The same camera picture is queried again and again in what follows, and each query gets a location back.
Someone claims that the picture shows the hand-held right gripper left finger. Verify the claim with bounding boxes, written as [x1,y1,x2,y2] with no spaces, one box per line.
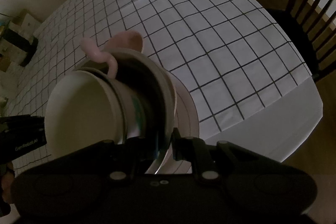
[49,135,161,183]

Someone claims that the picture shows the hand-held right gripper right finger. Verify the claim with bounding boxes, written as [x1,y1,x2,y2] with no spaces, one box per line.
[171,128,264,185]

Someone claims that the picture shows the large white plate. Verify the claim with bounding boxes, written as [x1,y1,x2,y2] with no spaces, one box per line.
[145,74,201,175]

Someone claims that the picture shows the white bowl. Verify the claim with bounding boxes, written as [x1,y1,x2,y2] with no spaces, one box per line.
[44,70,132,159]

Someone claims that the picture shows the steel pot with pink handles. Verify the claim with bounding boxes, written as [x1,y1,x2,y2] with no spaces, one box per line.
[76,37,148,146]

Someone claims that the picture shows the pink mouse-shaped plate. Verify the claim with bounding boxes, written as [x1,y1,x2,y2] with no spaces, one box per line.
[106,31,144,53]

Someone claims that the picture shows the person's left hand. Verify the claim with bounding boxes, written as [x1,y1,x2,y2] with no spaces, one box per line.
[0,168,16,205]

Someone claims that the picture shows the checked white tablecloth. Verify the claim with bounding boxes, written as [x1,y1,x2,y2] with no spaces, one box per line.
[10,0,324,178]

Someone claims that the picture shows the small wooden drawer cabinet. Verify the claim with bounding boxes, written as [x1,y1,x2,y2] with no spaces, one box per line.
[12,9,44,40]

